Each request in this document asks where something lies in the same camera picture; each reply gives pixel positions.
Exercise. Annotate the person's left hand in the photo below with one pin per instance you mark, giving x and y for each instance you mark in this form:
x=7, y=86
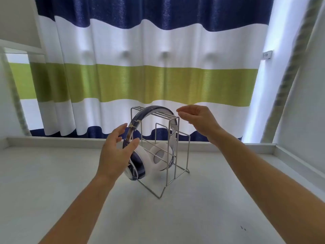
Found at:
x=113, y=157

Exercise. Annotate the person's right hand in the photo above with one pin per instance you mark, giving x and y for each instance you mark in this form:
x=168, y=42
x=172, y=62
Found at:
x=205, y=121

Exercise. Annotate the person's left thumb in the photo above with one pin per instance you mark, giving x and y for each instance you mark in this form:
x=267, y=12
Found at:
x=131, y=146

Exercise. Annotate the person's left forearm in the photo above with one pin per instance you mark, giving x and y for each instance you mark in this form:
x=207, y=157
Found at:
x=81, y=213

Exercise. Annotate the person's right forearm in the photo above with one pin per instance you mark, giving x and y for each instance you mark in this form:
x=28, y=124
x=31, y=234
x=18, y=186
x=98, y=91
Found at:
x=266, y=185

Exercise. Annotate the blue and white headphones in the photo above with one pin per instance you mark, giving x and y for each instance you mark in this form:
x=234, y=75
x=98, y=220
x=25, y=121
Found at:
x=138, y=166

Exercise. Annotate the blue white green striped curtain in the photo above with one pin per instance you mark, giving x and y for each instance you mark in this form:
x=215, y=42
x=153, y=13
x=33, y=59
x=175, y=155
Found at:
x=152, y=73

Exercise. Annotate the small white wall clip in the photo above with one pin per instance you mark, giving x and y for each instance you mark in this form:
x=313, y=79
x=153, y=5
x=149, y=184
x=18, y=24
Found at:
x=267, y=54

